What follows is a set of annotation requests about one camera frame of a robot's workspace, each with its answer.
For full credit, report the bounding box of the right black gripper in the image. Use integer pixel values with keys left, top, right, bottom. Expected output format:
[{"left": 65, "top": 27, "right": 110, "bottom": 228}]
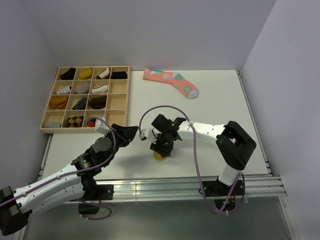
[{"left": 150, "top": 132, "right": 174, "bottom": 159}]

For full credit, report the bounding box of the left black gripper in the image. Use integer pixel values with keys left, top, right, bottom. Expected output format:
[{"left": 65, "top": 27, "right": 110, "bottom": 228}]
[{"left": 103, "top": 123, "right": 139, "bottom": 166}]

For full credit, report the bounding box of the tan yellow sock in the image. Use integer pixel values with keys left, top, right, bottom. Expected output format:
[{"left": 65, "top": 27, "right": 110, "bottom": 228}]
[{"left": 153, "top": 151, "right": 167, "bottom": 161}]

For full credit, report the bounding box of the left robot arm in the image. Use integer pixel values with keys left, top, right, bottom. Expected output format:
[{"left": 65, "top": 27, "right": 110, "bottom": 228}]
[{"left": 0, "top": 123, "right": 139, "bottom": 236}]

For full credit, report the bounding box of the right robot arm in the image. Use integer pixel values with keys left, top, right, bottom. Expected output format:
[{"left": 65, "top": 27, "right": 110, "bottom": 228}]
[{"left": 143, "top": 114, "right": 257, "bottom": 195}]

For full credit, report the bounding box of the rolled navy sock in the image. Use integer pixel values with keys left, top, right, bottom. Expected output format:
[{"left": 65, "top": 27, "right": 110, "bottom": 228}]
[{"left": 87, "top": 119, "right": 96, "bottom": 128}]

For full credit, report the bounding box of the rolled dark brown sock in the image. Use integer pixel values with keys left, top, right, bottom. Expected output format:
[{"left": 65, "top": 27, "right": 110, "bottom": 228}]
[{"left": 89, "top": 95, "right": 107, "bottom": 110}]

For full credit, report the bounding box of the rolled brown argyle sock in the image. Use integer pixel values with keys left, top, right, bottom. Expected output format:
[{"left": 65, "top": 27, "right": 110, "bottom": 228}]
[{"left": 65, "top": 115, "right": 84, "bottom": 128}]

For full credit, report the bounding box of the rolled black white striped sock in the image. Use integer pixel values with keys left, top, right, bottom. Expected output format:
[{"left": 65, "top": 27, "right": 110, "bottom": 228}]
[{"left": 72, "top": 97, "right": 87, "bottom": 110}]

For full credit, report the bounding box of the wooden compartment tray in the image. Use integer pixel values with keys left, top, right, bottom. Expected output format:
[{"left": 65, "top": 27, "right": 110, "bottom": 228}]
[{"left": 39, "top": 66, "right": 131, "bottom": 134}]

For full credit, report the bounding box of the rolled grey sock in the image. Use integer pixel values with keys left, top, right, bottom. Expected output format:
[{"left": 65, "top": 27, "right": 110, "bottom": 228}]
[{"left": 74, "top": 83, "right": 90, "bottom": 94}]

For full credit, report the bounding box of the pink patterned sock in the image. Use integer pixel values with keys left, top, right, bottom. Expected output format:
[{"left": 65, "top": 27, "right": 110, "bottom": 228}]
[{"left": 142, "top": 68, "right": 199, "bottom": 99}]

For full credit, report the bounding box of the rolled brown white sock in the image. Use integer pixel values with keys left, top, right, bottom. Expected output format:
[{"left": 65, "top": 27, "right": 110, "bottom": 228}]
[{"left": 96, "top": 67, "right": 110, "bottom": 80}]

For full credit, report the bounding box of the rolled mustard yellow sock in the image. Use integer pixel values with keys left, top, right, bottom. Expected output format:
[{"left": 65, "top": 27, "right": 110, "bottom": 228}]
[{"left": 78, "top": 68, "right": 93, "bottom": 80}]

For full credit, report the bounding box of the rolled orange sock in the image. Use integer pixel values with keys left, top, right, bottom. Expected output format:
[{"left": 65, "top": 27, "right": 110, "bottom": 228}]
[{"left": 49, "top": 96, "right": 69, "bottom": 109}]

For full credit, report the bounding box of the rolled light blue sock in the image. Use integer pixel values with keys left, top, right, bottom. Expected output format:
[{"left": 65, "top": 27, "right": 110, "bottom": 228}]
[{"left": 44, "top": 121, "right": 61, "bottom": 128}]

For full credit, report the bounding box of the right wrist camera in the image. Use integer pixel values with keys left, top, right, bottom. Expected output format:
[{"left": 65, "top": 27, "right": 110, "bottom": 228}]
[{"left": 139, "top": 128, "right": 157, "bottom": 143}]

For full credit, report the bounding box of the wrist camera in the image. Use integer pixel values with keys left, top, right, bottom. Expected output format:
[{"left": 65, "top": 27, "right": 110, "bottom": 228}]
[
  {"left": 139, "top": 128, "right": 157, "bottom": 143},
  {"left": 87, "top": 115, "right": 110, "bottom": 135}
]

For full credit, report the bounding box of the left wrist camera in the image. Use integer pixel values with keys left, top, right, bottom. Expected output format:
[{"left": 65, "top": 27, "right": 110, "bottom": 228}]
[{"left": 87, "top": 115, "right": 110, "bottom": 135}]

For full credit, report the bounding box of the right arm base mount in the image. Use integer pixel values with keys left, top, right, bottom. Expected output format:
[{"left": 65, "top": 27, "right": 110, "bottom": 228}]
[{"left": 201, "top": 174, "right": 246, "bottom": 214}]

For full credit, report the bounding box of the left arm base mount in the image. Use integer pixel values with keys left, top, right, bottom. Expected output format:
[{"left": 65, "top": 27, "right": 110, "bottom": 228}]
[{"left": 72, "top": 184, "right": 114, "bottom": 218}]

